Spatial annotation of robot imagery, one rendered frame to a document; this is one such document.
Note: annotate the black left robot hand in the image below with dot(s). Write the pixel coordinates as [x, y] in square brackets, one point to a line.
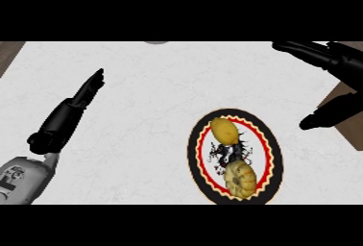
[64, 115]

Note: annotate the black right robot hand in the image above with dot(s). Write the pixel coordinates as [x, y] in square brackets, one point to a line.
[339, 64]

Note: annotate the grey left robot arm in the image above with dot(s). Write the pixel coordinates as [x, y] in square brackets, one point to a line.
[20, 179]

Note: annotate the brown cardboard box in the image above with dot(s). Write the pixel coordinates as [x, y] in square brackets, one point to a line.
[346, 118]

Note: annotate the yellow lemon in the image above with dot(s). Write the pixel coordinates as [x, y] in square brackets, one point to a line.
[224, 130]

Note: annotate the black red patterned plate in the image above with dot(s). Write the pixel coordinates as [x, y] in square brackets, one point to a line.
[234, 156]

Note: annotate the grey round object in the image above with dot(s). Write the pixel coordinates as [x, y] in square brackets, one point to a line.
[155, 42]

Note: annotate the pale yellow ridged squash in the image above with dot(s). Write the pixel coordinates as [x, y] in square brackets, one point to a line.
[240, 178]

